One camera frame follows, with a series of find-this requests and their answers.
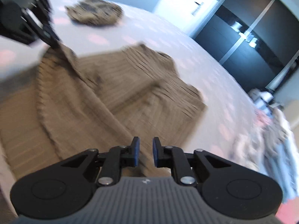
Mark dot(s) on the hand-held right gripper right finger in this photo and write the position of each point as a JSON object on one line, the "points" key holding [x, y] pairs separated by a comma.
{"points": [[156, 151]]}

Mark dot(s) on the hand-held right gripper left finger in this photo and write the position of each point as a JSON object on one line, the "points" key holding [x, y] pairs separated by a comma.
{"points": [[135, 151]]}

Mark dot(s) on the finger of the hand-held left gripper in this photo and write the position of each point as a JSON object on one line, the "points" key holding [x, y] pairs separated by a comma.
{"points": [[44, 30]]}

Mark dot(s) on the tan striped pants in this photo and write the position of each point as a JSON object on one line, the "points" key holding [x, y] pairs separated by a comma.
{"points": [[93, 98]]}

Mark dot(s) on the stack of folded clothes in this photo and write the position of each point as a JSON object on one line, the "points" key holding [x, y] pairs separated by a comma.
{"points": [[275, 156]]}

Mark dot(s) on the crumpled tan striped shirt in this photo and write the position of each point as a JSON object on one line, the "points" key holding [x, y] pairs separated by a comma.
{"points": [[93, 11]]}

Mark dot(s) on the grey bed cover pink dots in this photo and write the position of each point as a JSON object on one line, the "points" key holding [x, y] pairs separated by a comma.
{"points": [[186, 51]]}

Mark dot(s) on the pink floral garment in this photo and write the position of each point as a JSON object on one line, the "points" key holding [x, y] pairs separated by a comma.
{"points": [[262, 117]]}

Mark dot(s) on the white nightstand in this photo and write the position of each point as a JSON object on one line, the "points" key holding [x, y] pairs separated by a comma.
{"points": [[264, 96]]}

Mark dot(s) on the white door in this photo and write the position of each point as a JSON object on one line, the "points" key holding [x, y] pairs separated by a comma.
{"points": [[177, 9]]}

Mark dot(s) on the black sliding wardrobe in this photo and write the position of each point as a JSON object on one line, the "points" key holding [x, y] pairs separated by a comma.
{"points": [[257, 28]]}

